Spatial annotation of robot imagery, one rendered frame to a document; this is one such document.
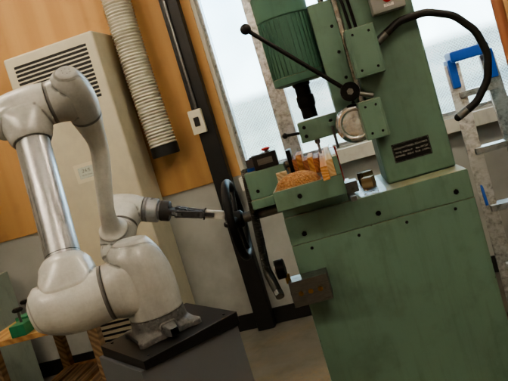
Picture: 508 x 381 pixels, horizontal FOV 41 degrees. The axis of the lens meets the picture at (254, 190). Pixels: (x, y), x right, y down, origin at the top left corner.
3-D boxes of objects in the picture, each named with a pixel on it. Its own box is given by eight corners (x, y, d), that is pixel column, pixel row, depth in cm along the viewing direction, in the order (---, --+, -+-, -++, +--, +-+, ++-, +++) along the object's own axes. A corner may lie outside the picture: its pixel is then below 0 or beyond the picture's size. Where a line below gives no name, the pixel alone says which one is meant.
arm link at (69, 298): (110, 314, 177) (28, 343, 175) (122, 323, 192) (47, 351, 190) (41, 69, 201) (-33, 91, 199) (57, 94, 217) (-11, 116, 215)
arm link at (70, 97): (99, 96, 219) (57, 109, 217) (80, 51, 205) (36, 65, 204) (105, 122, 210) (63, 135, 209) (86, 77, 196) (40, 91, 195)
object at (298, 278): (295, 301, 214) (288, 277, 213) (332, 291, 213) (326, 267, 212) (294, 308, 206) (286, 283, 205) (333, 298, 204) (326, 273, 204)
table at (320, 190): (262, 194, 261) (258, 179, 260) (339, 172, 257) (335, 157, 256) (246, 221, 201) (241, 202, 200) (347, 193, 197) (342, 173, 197)
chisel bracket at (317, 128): (304, 147, 233) (296, 122, 233) (343, 135, 232) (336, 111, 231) (303, 148, 226) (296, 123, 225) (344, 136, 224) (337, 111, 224)
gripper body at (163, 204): (157, 202, 244) (183, 203, 243) (162, 198, 253) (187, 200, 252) (156, 222, 245) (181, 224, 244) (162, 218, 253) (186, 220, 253)
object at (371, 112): (366, 139, 217) (355, 103, 216) (387, 133, 216) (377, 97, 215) (368, 140, 208) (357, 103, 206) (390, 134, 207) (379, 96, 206)
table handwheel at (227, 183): (210, 178, 222) (233, 264, 220) (269, 161, 220) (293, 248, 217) (226, 184, 251) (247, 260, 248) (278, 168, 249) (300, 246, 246)
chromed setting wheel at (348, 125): (341, 147, 218) (330, 109, 217) (379, 136, 216) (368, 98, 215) (341, 147, 215) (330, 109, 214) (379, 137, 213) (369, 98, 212)
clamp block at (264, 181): (255, 195, 238) (247, 170, 237) (292, 184, 236) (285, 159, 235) (251, 201, 223) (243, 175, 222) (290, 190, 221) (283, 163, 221)
